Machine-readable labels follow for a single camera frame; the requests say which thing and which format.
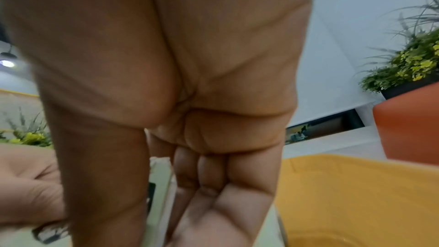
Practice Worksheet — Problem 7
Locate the yellow tray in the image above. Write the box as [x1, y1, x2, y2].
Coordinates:
[274, 153, 439, 247]

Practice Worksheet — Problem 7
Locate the person's right hand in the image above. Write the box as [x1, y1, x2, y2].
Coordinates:
[0, 0, 318, 247]

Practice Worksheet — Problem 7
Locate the person's left hand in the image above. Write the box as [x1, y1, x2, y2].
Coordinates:
[0, 144, 68, 226]

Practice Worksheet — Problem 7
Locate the red bench seat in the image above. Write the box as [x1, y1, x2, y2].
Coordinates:
[373, 81, 439, 167]

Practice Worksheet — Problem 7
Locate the beige framed panel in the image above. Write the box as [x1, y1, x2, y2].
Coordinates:
[0, 88, 42, 133]

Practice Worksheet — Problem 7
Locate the round ceiling light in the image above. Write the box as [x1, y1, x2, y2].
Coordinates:
[0, 45, 18, 69]

